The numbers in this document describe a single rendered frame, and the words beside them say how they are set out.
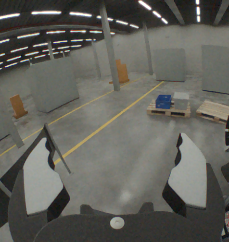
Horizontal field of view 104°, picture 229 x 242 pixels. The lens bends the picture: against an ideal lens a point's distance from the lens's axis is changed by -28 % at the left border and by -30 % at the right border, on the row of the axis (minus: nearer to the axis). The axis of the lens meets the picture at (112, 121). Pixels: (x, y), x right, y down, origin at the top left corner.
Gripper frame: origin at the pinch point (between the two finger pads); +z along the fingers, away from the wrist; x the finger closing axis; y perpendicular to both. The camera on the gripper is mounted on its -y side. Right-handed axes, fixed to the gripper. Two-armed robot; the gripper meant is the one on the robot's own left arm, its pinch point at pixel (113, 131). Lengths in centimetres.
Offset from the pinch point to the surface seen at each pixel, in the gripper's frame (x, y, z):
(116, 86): 25, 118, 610
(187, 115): 189, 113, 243
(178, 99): 166, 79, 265
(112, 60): 10, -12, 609
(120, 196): 7, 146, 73
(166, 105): 143, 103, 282
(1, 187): -95, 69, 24
